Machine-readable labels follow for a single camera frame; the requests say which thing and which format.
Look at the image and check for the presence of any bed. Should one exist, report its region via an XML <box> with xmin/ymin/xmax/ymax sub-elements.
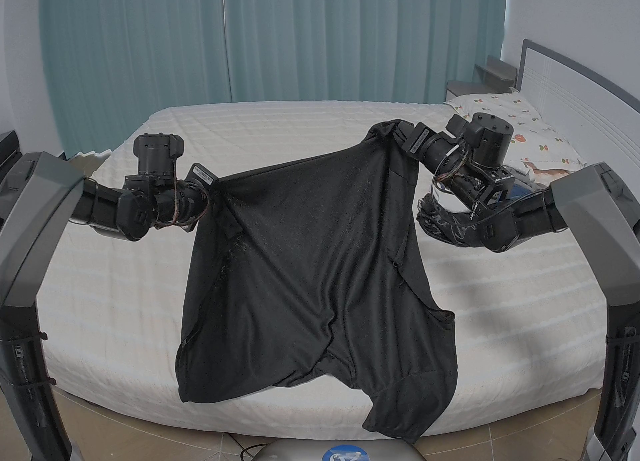
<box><xmin>35</xmin><ymin>38</ymin><xmax>640</xmax><ymax>442</ymax></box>

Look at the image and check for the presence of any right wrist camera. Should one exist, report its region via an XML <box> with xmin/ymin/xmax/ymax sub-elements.
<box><xmin>446</xmin><ymin>113</ymin><xmax>473</xmax><ymax>140</ymax></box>

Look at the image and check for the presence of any grey bedside table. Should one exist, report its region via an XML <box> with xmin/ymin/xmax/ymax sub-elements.
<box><xmin>445</xmin><ymin>54</ymin><xmax>518</xmax><ymax>102</ymax></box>

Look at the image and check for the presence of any blue-green curtain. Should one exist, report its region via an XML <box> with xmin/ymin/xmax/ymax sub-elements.
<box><xmin>39</xmin><ymin>0</ymin><xmax>507</xmax><ymax>160</ymax></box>

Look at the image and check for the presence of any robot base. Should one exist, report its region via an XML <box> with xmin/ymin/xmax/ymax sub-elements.
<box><xmin>247</xmin><ymin>441</ymin><xmax>418</xmax><ymax>461</ymax></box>

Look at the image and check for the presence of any black sleeveless top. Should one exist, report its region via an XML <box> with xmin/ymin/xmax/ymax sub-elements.
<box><xmin>174</xmin><ymin>119</ymin><xmax>458</xmax><ymax>445</ymax></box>

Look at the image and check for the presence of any white printed pillow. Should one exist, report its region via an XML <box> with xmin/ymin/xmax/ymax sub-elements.
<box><xmin>442</xmin><ymin>92</ymin><xmax>587</xmax><ymax>185</ymax></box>

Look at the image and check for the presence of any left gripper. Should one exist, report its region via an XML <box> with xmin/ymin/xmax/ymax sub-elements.
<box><xmin>172</xmin><ymin>163</ymin><xmax>217</xmax><ymax>230</ymax></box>

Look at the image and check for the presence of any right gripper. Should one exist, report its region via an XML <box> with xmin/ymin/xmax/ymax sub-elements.
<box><xmin>400</xmin><ymin>123</ymin><xmax>471</xmax><ymax>177</ymax></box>

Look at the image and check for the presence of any black satin garment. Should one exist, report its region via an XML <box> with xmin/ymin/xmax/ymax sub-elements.
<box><xmin>416</xmin><ymin>194</ymin><xmax>476</xmax><ymax>249</ymax></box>

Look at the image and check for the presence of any pile of clothes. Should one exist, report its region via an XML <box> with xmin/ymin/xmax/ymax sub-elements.
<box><xmin>510</xmin><ymin>157</ymin><xmax>568</xmax><ymax>200</ymax></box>

